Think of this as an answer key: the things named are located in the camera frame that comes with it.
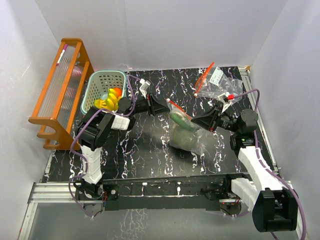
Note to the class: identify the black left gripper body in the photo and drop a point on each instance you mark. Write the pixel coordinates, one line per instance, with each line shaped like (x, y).
(151, 109)

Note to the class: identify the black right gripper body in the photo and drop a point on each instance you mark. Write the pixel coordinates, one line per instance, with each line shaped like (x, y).
(213, 123)

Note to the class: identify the fake green cucumber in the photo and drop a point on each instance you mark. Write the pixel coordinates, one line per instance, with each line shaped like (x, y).
(183, 122)

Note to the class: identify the clear zip bag with vegetables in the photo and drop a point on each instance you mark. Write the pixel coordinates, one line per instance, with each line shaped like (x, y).
(204, 136)

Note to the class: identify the fake green netted melon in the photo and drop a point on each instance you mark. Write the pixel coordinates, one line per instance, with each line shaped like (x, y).
(183, 139)

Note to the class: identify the clear zip bag with fruit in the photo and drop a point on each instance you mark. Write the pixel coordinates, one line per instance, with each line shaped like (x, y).
(214, 83)

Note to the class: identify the fake orange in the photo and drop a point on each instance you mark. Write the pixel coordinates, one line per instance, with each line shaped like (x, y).
(118, 92)

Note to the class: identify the fake banana bunch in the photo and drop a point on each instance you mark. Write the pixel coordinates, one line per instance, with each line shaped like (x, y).
(111, 100)

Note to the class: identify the fake yellow bell pepper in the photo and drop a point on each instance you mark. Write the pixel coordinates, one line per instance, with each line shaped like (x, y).
(99, 103)

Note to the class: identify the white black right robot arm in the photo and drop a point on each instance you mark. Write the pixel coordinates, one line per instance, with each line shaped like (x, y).
(272, 205)

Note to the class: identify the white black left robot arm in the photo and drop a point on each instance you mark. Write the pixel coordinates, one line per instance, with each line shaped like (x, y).
(94, 129)

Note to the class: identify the teal plastic basket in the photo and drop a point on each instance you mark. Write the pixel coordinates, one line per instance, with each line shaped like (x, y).
(99, 84)

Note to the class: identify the orange wooden rack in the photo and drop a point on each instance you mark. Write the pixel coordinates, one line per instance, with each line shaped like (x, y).
(58, 101)

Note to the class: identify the pink white marker pen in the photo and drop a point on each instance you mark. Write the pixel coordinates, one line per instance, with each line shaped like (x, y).
(61, 54)

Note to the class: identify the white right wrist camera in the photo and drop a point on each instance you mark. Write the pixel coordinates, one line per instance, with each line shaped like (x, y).
(227, 99)

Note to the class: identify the aluminium frame rail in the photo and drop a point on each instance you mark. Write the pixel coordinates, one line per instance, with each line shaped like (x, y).
(201, 192)

